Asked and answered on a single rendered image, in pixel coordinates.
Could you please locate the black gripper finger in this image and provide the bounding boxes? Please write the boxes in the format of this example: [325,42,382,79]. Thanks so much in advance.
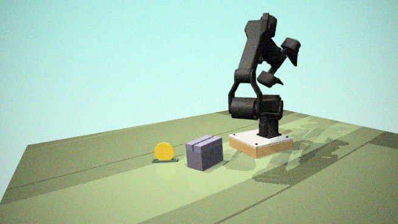
[274,77,284,85]
[286,50,299,67]

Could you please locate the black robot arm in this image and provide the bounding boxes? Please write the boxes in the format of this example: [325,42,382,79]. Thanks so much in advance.
[228,12,284,139]

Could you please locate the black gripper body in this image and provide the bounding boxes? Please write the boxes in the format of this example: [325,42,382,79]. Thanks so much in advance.
[257,38,301,88]

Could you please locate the gold coin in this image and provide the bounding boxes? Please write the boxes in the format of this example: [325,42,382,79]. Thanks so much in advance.
[155,143,174,160]

